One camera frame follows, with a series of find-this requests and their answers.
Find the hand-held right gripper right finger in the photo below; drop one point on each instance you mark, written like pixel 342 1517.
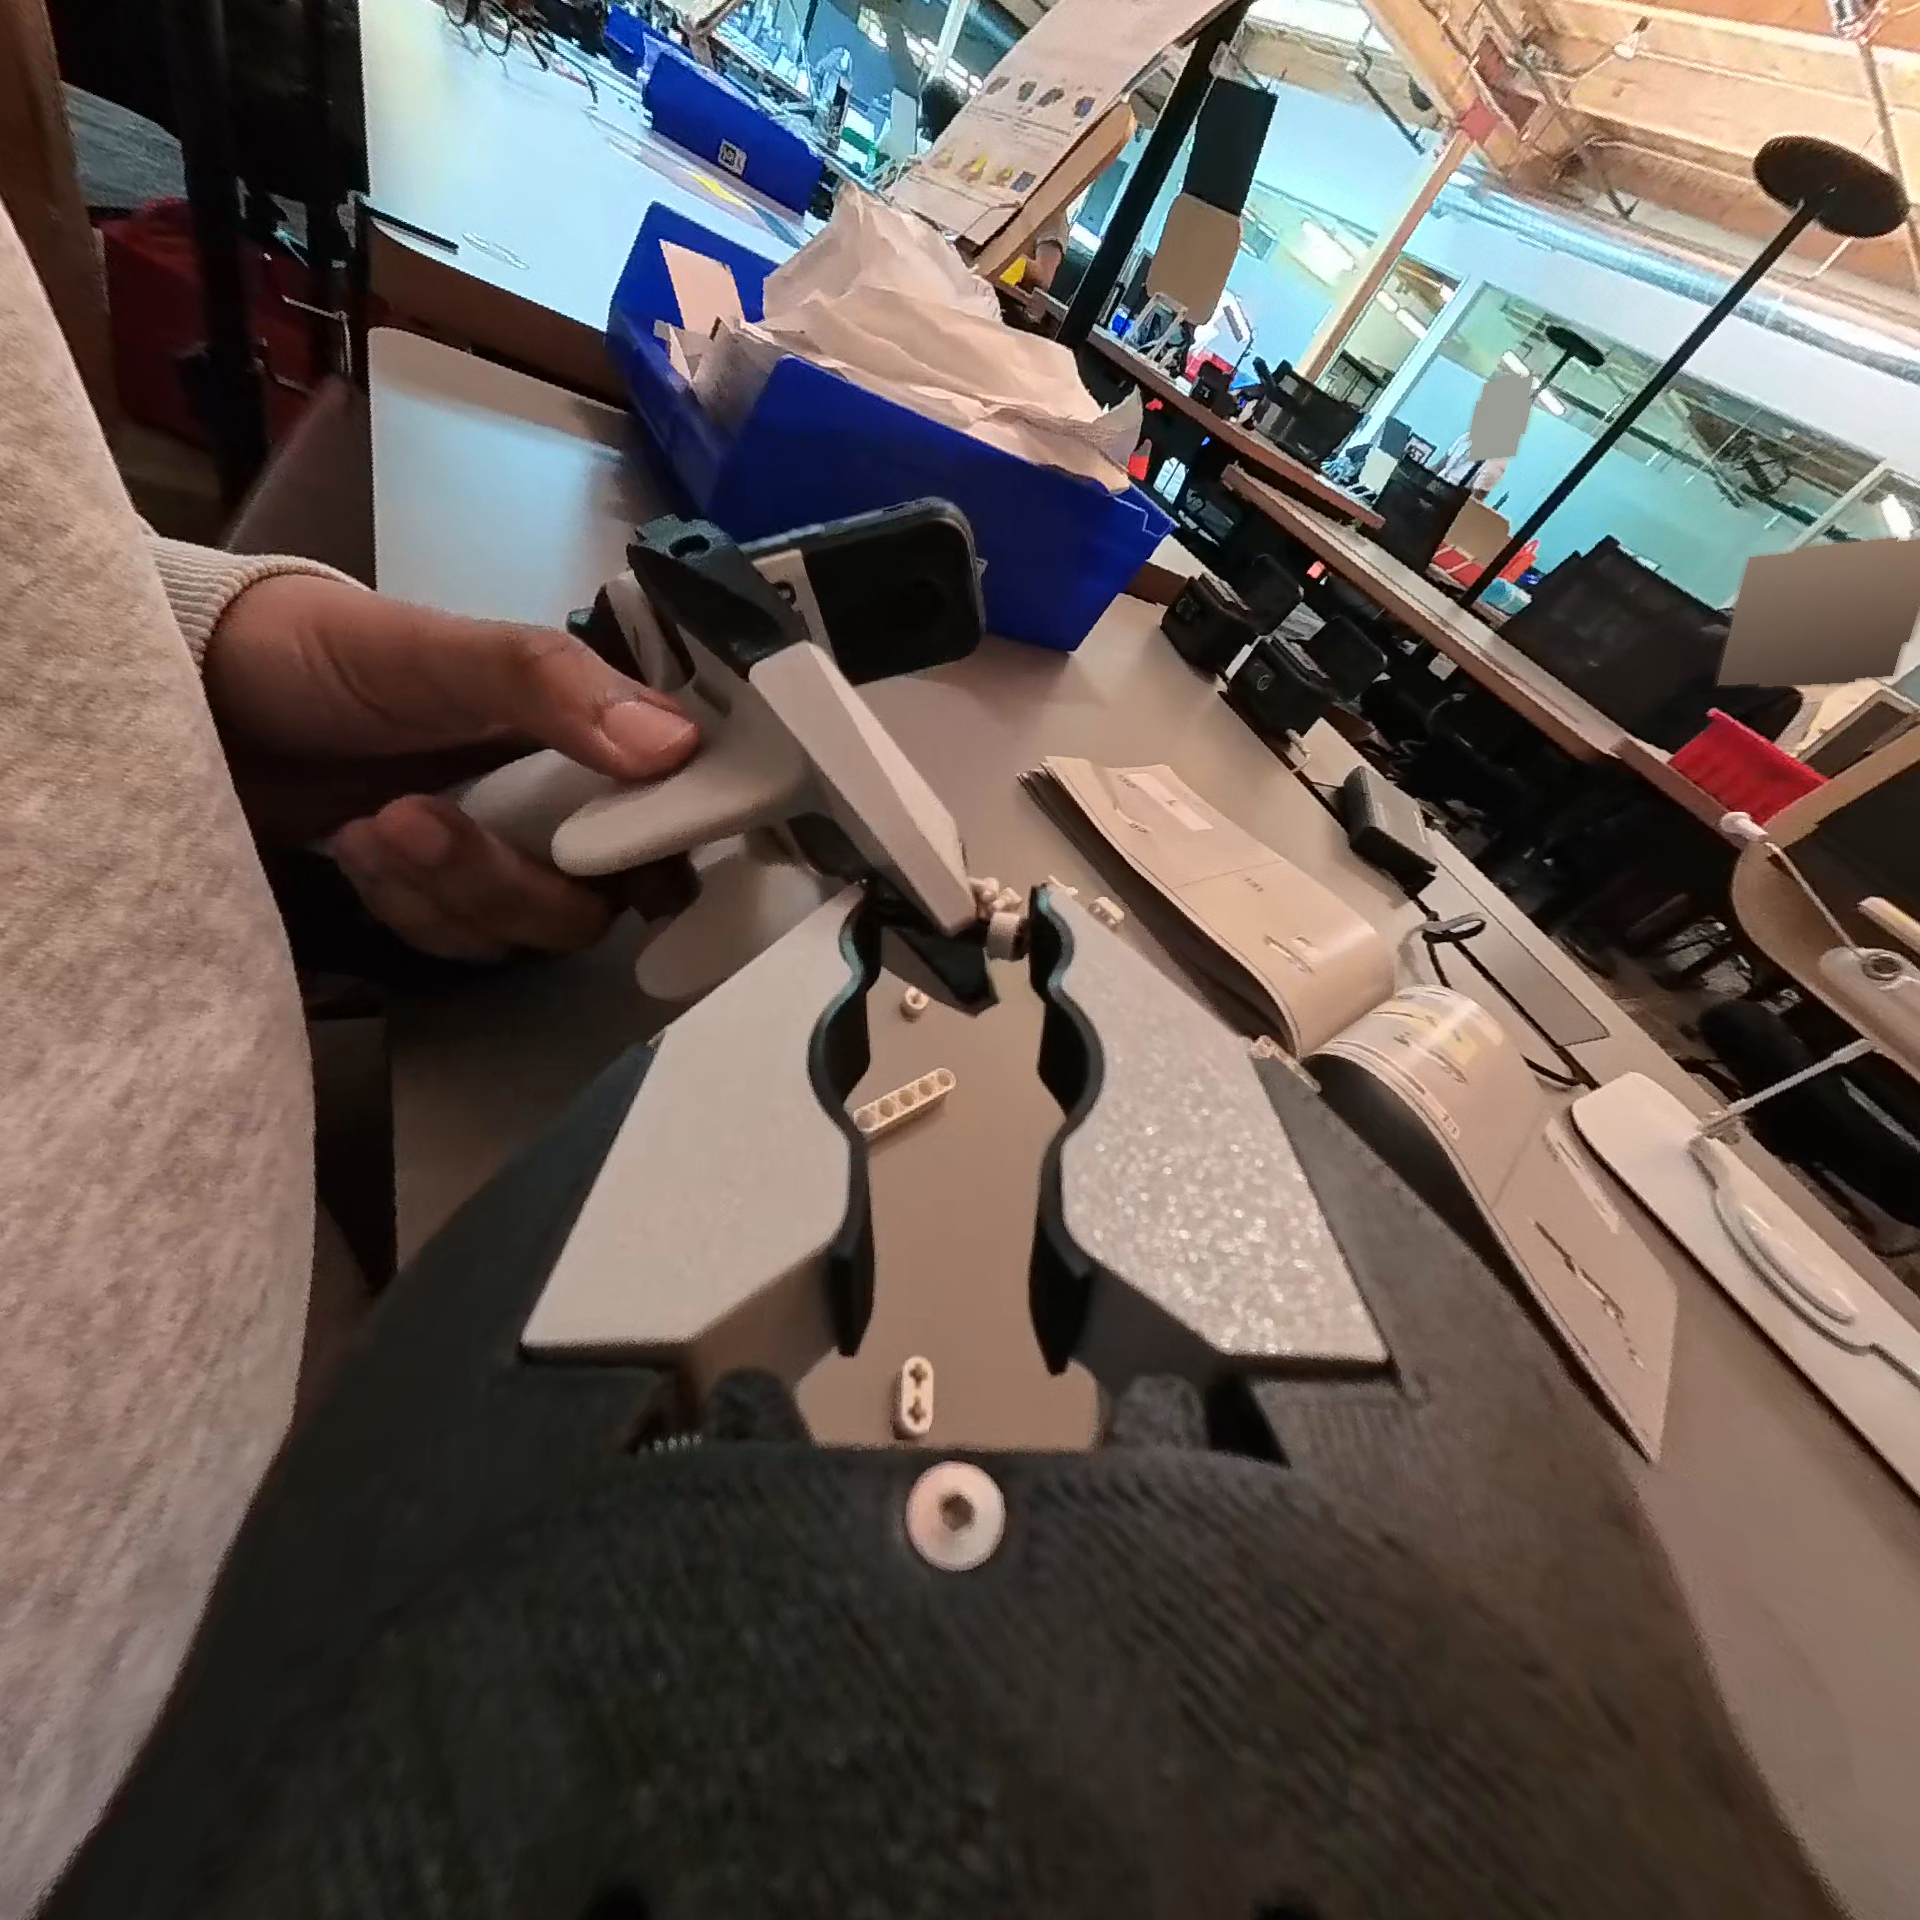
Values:
pixel 1201 1201

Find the black computer monitor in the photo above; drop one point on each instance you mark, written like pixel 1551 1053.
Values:
pixel 1621 629

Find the red box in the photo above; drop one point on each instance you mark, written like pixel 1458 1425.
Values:
pixel 1746 764

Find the crumpled white paper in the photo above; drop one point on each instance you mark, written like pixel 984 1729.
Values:
pixel 902 317

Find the blue plastic bin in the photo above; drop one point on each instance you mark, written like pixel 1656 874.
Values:
pixel 735 135
pixel 902 480

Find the person's left forearm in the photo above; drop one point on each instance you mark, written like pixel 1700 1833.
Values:
pixel 224 593

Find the black power adapter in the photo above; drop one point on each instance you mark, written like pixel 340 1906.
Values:
pixel 1388 825

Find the tan-edged computer monitor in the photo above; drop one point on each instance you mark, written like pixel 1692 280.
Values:
pixel 1762 902

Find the black steel post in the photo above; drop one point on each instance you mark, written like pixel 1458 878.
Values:
pixel 1154 181

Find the white monitor base plate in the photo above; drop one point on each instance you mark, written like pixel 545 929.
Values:
pixel 1650 1156

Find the white two-hole lego liftarm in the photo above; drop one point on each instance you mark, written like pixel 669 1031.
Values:
pixel 914 1394

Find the person's left hand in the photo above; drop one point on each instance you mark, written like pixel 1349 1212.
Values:
pixel 375 690

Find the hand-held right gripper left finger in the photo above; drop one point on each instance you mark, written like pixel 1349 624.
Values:
pixel 705 1201

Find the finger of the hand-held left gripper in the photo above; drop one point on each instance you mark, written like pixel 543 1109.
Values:
pixel 855 764
pixel 938 953

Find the black floor lamp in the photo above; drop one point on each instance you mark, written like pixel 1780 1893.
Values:
pixel 1830 188

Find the cardboard poster board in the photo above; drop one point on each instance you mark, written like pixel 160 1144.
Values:
pixel 1037 106

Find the lego instruction booklet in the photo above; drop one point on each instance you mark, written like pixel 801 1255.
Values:
pixel 1201 886

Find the white lego connector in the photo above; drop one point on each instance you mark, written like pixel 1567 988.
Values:
pixel 998 918

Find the black device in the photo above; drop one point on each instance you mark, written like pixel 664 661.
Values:
pixel 1306 676
pixel 1207 623

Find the white five-hole lego beam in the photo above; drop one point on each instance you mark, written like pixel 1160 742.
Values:
pixel 905 1097

